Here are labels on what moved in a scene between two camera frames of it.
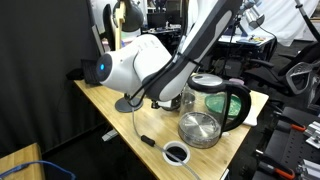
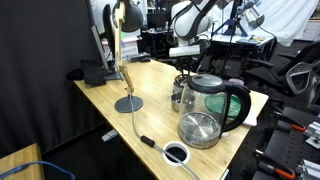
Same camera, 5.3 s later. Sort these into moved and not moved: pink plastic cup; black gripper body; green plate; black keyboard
Moved: black gripper body
Not moved: black keyboard; green plate; pink plastic cup
